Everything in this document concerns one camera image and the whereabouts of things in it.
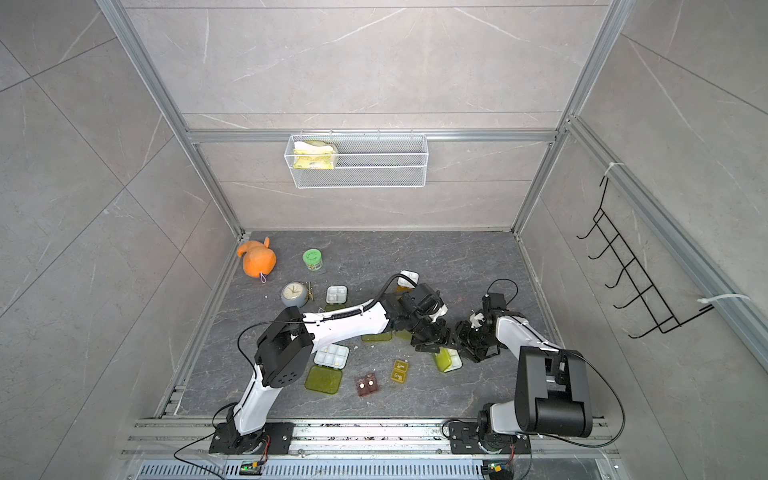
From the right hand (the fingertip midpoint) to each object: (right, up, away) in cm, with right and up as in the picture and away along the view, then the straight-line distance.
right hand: (454, 343), depth 88 cm
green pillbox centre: (-21, +9, -25) cm, 33 cm away
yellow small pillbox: (-17, -6, -6) cm, 19 cm away
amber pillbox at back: (-15, +17, +5) cm, 23 cm away
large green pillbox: (-2, -4, -3) cm, 5 cm away
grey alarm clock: (-50, +14, +9) cm, 53 cm away
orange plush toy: (-66, +26, +13) cm, 72 cm away
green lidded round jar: (-47, +26, +18) cm, 57 cm away
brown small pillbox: (-26, -10, -7) cm, 28 cm away
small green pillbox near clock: (-38, +13, +10) cm, 41 cm away
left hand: (-1, +2, -11) cm, 11 cm away
